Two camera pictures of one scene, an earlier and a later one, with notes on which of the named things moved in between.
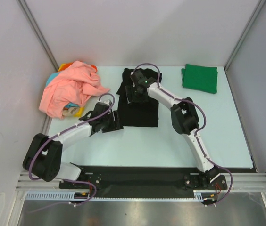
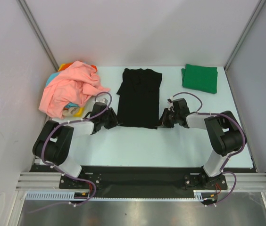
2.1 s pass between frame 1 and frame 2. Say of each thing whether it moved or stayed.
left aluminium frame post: stayed
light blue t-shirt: stayed
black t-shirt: stayed
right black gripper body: moved
